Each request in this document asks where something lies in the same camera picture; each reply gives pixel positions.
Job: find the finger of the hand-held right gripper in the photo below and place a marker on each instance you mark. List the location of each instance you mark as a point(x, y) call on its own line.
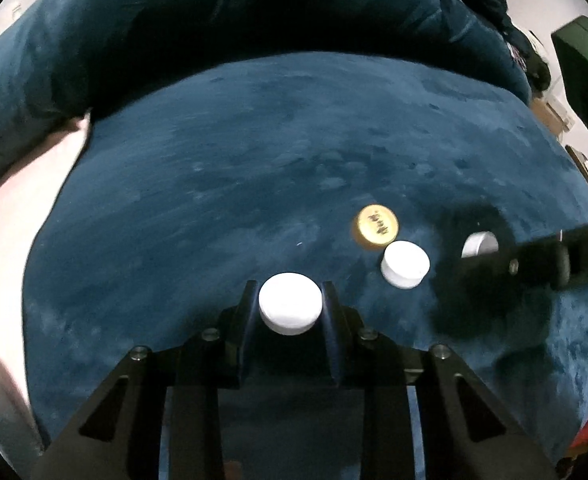
point(523, 265)

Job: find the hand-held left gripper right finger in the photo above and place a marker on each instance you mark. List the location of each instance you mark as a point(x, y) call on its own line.
point(330, 340)

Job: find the gold round cap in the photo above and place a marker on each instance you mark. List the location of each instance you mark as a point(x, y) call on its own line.
point(376, 226)

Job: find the dark blue plush duvet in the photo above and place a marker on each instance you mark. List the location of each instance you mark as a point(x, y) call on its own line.
point(199, 20)

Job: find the blue plush bed cover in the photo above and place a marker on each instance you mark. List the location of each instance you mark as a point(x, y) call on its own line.
point(249, 175)

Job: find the pink cloth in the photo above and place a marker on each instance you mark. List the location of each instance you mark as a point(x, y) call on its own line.
point(9, 220)

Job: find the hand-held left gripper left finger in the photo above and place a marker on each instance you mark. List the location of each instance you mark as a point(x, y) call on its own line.
point(250, 332)

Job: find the dark clothing pile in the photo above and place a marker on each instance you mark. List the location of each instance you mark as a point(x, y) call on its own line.
point(503, 15)

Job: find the white round cap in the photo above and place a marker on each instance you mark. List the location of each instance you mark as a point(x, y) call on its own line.
point(404, 264)
point(477, 244)
point(290, 302)

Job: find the cardboard box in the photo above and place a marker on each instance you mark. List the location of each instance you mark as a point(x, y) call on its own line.
point(553, 115)

